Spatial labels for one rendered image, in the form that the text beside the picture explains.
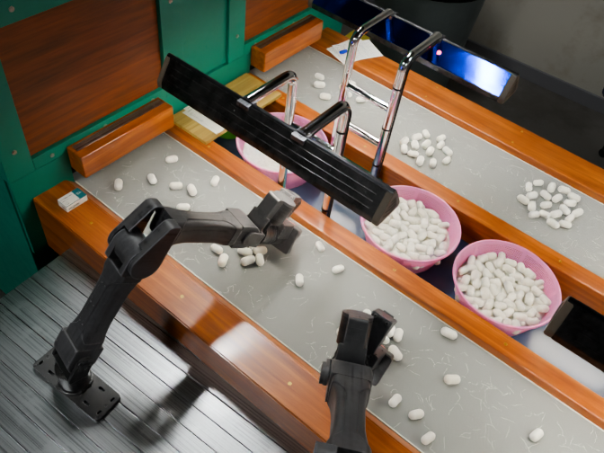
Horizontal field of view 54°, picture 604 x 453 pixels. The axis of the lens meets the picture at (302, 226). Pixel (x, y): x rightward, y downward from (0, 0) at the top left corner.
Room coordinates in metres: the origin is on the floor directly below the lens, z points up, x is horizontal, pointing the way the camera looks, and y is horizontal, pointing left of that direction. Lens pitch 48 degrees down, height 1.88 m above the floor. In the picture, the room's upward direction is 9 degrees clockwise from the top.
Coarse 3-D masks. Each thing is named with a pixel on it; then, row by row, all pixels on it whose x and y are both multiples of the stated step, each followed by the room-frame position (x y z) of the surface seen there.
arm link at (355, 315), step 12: (348, 312) 0.60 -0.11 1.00; (360, 312) 0.62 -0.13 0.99; (348, 324) 0.56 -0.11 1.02; (360, 324) 0.57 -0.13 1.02; (348, 336) 0.55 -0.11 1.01; (360, 336) 0.55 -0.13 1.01; (348, 348) 0.54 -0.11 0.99; (360, 348) 0.54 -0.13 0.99; (348, 360) 0.52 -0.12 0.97; (360, 360) 0.52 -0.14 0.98; (324, 372) 0.48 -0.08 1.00; (372, 372) 0.50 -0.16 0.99; (324, 384) 0.47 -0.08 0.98
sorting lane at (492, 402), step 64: (128, 192) 1.04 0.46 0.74; (192, 256) 0.87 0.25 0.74; (320, 256) 0.93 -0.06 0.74; (256, 320) 0.72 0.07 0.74; (320, 320) 0.75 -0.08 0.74; (384, 384) 0.61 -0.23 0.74; (448, 384) 0.64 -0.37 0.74; (512, 384) 0.66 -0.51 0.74; (448, 448) 0.50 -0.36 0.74; (512, 448) 0.52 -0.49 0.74; (576, 448) 0.54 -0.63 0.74
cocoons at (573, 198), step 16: (320, 96) 1.57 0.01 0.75; (400, 144) 1.41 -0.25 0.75; (416, 144) 1.40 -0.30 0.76; (416, 160) 1.34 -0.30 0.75; (432, 160) 1.34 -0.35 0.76; (448, 160) 1.35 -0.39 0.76; (528, 192) 1.27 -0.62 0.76; (544, 192) 1.28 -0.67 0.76; (528, 208) 1.21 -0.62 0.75; (544, 208) 1.23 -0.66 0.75; (560, 208) 1.23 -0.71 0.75; (560, 224) 1.17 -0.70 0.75
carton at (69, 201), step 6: (72, 192) 0.97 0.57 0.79; (78, 192) 0.97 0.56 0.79; (60, 198) 0.95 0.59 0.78; (66, 198) 0.95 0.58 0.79; (72, 198) 0.95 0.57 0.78; (78, 198) 0.95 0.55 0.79; (84, 198) 0.97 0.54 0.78; (60, 204) 0.93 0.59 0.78; (66, 204) 0.93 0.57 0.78; (72, 204) 0.93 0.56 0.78; (78, 204) 0.95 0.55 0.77; (66, 210) 0.92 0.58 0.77
